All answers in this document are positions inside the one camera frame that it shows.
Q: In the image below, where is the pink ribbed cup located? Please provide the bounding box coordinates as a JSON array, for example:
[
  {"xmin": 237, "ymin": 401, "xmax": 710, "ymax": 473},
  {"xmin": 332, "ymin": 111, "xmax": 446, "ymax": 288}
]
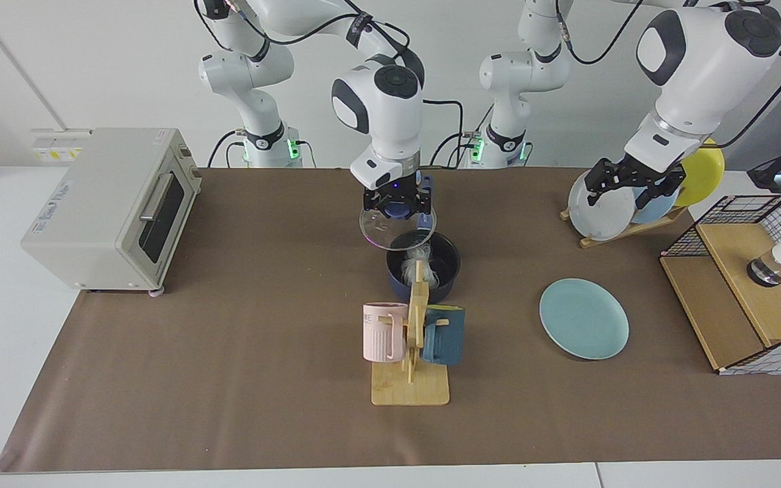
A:
[{"xmin": 363, "ymin": 302, "xmax": 409, "ymax": 362}]

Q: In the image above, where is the brown table cloth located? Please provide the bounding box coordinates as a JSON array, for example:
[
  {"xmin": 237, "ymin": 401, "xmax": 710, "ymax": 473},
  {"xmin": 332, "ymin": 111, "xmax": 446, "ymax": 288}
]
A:
[{"xmin": 0, "ymin": 167, "xmax": 781, "ymax": 473}]

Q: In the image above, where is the light blue plate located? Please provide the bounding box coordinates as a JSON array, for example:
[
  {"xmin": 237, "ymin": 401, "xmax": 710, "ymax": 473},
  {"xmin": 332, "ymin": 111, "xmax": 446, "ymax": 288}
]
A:
[{"xmin": 631, "ymin": 183, "xmax": 681, "ymax": 226}]

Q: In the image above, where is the pale toaster oven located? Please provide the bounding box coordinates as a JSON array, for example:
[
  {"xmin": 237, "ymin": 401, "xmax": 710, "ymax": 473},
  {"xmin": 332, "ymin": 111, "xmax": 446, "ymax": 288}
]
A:
[{"xmin": 21, "ymin": 127, "xmax": 201, "ymax": 297}]

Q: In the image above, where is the yellow plate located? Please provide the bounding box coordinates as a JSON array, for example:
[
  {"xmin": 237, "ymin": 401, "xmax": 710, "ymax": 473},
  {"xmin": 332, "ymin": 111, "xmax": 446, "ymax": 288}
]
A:
[{"xmin": 672, "ymin": 139, "xmax": 725, "ymax": 207}]

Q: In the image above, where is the white wall socket strip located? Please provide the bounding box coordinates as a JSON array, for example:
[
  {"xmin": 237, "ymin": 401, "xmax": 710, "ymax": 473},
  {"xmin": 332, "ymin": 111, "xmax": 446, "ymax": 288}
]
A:
[{"xmin": 30, "ymin": 127, "xmax": 87, "ymax": 163}]

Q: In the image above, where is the white plate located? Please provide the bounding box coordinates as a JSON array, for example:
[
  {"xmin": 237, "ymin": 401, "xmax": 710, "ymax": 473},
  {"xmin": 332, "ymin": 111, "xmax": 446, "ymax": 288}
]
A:
[{"xmin": 568, "ymin": 168, "xmax": 637, "ymax": 241}]

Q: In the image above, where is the glass lid with blue knob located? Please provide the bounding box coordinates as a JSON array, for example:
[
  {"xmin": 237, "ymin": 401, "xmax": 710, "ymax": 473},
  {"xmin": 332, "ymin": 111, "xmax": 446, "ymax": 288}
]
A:
[{"xmin": 359, "ymin": 202, "xmax": 437, "ymax": 251}]

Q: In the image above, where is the wire basket with wooden floor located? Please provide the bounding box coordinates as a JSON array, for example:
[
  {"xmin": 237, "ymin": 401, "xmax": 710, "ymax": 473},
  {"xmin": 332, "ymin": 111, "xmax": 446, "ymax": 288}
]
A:
[{"xmin": 659, "ymin": 194, "xmax": 781, "ymax": 375}]

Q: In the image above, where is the black pot with blue handle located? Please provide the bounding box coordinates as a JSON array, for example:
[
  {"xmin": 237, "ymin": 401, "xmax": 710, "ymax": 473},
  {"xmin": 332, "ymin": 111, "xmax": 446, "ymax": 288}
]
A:
[{"xmin": 386, "ymin": 175, "xmax": 462, "ymax": 304}]

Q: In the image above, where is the wooden cup stand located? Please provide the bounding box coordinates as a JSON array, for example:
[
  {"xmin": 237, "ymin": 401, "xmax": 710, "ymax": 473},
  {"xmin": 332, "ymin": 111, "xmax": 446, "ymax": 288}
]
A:
[{"xmin": 371, "ymin": 260, "xmax": 451, "ymax": 407}]

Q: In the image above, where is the mint green plate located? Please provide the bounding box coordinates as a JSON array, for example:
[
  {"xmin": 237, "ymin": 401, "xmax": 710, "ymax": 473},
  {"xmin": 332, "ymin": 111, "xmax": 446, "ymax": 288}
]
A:
[{"xmin": 540, "ymin": 278, "xmax": 630, "ymax": 361}]

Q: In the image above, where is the black base cable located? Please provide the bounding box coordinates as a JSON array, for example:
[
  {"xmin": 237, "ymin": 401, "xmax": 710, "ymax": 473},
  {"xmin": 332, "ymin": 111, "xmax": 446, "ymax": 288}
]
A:
[
  {"xmin": 206, "ymin": 129, "xmax": 245, "ymax": 168},
  {"xmin": 429, "ymin": 105, "xmax": 493, "ymax": 168}
]

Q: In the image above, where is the wooden plate rack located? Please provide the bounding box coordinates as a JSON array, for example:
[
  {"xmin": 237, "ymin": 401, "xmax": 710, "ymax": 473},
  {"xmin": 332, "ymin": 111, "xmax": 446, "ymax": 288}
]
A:
[{"xmin": 560, "ymin": 205, "xmax": 688, "ymax": 249}]

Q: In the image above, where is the dark teal cup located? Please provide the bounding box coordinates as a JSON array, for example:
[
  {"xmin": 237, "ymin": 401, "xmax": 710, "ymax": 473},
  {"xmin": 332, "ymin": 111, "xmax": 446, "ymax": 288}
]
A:
[{"xmin": 422, "ymin": 305, "xmax": 466, "ymax": 367}]

